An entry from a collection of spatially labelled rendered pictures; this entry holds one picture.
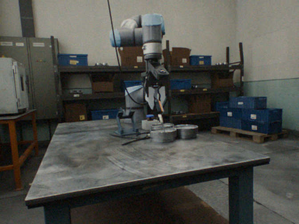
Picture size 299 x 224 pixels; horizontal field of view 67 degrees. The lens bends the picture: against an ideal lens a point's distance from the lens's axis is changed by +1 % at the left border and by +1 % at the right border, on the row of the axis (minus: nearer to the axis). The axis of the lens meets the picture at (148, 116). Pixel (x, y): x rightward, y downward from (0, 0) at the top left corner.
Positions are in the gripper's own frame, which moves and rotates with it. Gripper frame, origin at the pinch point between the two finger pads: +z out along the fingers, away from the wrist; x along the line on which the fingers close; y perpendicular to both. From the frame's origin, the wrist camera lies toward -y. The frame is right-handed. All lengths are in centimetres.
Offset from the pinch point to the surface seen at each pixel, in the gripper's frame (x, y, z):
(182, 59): -213, 340, -69
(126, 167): 21.4, -27.2, 13.2
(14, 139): 83, 188, 38
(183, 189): -12.5, 2.2, 38.2
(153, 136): 4.2, -4.8, 10.9
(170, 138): -1.2, -8.3, 11.6
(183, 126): -13.4, 2.5, 10.0
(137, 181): 21.6, -36.5, 13.5
